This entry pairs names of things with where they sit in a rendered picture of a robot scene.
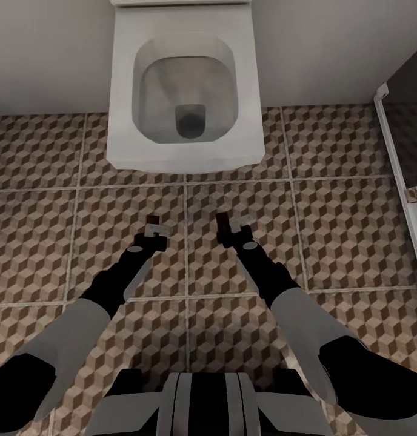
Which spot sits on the robot trunk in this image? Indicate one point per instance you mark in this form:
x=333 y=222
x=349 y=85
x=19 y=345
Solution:
x=208 y=404

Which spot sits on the mousetrap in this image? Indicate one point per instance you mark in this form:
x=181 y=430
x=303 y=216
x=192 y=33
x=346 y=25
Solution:
x=153 y=219
x=222 y=222

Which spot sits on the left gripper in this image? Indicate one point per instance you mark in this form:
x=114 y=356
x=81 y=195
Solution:
x=159 y=243

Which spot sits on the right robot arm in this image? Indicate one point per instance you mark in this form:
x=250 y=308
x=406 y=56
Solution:
x=379 y=394

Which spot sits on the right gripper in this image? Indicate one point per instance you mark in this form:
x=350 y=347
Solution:
x=228 y=239

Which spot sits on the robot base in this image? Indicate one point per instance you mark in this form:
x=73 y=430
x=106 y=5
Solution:
x=290 y=411

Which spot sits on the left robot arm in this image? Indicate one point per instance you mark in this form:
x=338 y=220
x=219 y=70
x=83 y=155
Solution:
x=36 y=376

